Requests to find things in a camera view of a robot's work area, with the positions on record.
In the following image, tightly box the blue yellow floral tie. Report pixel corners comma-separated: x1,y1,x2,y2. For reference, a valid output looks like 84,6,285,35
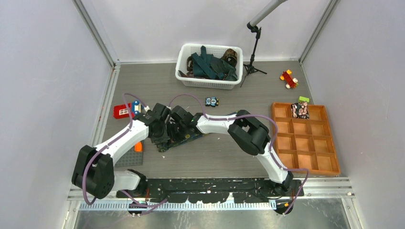
156,110,241,153

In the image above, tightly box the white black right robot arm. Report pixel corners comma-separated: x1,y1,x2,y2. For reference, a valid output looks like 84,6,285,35
167,106,293,196

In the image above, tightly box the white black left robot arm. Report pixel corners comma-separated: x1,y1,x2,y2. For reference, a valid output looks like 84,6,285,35
72,103,171,199

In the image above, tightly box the blue owl toy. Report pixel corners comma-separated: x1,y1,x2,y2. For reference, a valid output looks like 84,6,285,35
205,97,219,107

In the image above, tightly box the red toy house block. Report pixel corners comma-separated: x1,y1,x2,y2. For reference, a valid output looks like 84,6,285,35
113,100,143,119

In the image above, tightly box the dark floral tie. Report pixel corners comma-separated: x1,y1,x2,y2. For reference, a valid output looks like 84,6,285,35
178,70,194,78

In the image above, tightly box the orange grey toy block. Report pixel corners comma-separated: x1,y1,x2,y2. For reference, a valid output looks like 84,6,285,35
115,141,144,167

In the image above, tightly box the dark green tie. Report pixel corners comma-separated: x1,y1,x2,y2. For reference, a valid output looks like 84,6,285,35
187,46,237,82

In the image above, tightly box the white plastic basket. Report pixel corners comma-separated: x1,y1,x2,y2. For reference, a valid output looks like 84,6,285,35
175,43,244,90

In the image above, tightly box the brown patterned rolled tie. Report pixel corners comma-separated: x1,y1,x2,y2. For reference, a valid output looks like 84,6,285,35
221,48,238,67

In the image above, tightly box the black tripod stand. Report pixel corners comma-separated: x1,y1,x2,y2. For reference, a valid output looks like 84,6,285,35
240,23,267,87

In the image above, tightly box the red toy car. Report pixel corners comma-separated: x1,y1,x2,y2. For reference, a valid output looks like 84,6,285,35
280,70,298,89

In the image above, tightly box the green toy block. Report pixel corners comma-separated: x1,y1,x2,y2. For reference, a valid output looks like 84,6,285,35
298,96,310,103

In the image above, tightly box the orange wooden compartment tray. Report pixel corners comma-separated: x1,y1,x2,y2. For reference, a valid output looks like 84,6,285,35
270,103,341,176

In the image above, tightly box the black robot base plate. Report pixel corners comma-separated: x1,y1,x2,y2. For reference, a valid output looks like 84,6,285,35
117,178,304,203

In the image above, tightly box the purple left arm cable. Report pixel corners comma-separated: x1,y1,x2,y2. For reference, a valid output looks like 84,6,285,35
82,92,168,216

